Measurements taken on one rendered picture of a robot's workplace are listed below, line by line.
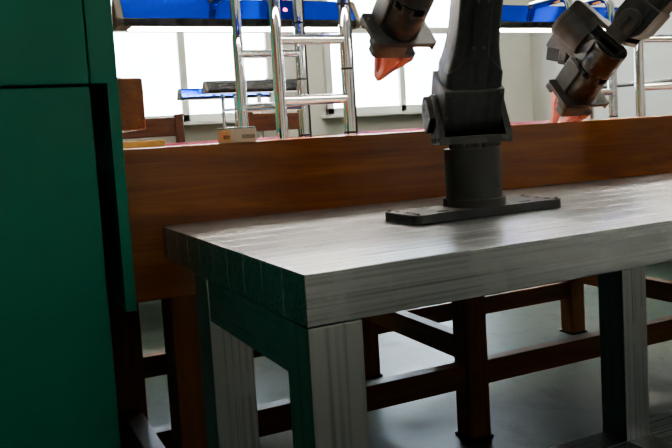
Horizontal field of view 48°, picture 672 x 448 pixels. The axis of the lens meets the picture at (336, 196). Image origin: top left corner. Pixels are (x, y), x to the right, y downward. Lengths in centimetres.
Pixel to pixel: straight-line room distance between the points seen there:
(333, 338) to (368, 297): 4
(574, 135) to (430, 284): 69
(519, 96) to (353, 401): 761
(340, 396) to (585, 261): 26
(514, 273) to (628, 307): 49
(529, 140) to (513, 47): 695
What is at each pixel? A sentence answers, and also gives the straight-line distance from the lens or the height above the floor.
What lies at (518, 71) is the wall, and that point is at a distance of 815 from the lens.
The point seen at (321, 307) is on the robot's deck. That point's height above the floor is 64.
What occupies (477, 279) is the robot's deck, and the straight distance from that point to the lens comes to 63.
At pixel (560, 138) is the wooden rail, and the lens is 123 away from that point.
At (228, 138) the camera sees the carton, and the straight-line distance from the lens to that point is 101.
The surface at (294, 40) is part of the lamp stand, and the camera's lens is 153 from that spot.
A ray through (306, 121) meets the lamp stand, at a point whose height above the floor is 80.
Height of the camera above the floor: 77
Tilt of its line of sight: 5 degrees down
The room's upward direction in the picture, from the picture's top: 3 degrees counter-clockwise
